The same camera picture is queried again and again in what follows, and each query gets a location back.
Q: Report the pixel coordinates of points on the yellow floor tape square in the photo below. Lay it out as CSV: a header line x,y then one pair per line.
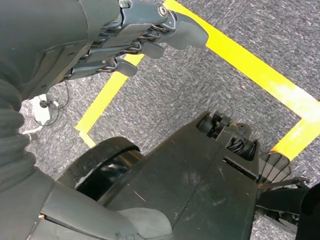
x,y
250,63

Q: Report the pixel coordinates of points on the black left robot leg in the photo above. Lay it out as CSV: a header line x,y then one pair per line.
x,y
187,185

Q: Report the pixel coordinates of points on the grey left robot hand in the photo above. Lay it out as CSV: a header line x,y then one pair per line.
x,y
50,33

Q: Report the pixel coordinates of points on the black right robot leg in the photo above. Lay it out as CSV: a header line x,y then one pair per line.
x,y
309,215

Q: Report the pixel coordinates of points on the white floor power box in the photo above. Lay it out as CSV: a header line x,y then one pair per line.
x,y
41,114

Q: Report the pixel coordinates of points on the black robot leg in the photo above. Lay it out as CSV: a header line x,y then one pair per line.
x,y
309,215
187,185

